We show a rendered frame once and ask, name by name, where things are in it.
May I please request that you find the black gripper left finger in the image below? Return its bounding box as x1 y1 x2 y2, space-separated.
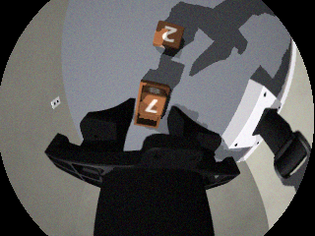
80 97 136 151

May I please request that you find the orange-brown digit cube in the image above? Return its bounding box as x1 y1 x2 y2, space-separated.
153 21 185 50
139 86 167 117

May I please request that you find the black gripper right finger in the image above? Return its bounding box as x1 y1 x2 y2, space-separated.
167 105 221 163

